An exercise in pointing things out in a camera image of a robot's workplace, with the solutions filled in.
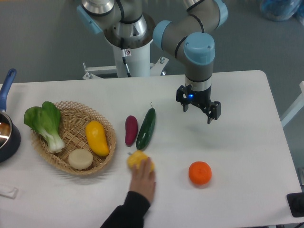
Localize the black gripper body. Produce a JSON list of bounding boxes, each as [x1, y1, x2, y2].
[[186, 85, 211, 115]]

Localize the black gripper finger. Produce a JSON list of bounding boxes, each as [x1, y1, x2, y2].
[[207, 101, 221, 124], [176, 85, 190, 112]]

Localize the yellow bell pepper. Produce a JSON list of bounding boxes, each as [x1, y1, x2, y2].
[[127, 150, 155, 172]]

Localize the yellow mango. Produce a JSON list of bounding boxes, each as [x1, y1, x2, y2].
[[85, 121, 110, 157]]

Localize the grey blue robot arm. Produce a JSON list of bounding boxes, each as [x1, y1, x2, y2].
[[76, 0, 228, 121]]

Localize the black sleeved forearm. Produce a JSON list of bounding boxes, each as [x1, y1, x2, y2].
[[101, 191, 151, 228]]

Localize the woven wicker basket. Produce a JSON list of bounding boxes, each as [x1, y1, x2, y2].
[[31, 101, 116, 175]]

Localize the person's hand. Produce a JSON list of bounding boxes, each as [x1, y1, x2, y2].
[[129, 157, 156, 204]]

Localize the dark green cucumber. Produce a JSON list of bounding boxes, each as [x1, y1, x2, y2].
[[136, 104, 156, 150]]

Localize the purple sweet potato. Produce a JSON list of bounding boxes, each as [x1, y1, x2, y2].
[[125, 115, 138, 146]]

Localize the orange mandarin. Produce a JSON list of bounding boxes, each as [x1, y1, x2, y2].
[[188, 161, 212, 185]]

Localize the blue plastic bag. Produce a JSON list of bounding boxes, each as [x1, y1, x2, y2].
[[259, 0, 304, 24]]

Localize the black device at table corner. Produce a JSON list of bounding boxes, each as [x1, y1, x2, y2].
[[286, 192, 304, 218]]

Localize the round cream white cake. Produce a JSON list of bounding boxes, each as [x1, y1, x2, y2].
[[68, 149, 93, 170]]

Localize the green bok choy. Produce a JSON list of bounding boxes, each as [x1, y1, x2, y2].
[[24, 101, 65, 153]]

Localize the dark blue saucepan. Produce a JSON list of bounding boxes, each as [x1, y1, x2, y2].
[[0, 68, 21, 162]]

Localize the clear plastic piece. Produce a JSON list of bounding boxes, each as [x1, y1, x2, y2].
[[0, 184, 19, 199]]

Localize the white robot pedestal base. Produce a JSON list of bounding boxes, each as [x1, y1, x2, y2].
[[83, 43, 169, 80]]

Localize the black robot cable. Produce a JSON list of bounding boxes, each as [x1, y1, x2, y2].
[[120, 38, 132, 78]]

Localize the white frame at right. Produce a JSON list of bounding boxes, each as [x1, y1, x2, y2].
[[280, 81, 304, 127]]

